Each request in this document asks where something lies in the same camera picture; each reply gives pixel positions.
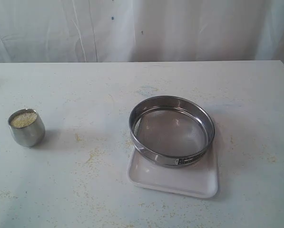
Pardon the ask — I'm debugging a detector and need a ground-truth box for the round stainless steel sieve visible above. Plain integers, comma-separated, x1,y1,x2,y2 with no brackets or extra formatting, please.
129,95,215,168

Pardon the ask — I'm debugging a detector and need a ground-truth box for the stainless steel cup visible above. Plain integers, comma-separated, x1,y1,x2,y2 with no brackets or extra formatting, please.
8,109,45,147

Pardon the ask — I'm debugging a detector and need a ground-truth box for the yellow grain powder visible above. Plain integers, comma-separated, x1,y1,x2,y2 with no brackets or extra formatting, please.
10,112,38,128

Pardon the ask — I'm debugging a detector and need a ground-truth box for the white square plastic tray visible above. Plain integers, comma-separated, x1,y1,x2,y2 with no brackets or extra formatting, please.
127,149,218,199

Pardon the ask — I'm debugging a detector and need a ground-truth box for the white backdrop curtain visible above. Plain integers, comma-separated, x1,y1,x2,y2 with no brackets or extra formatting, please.
0,0,284,63

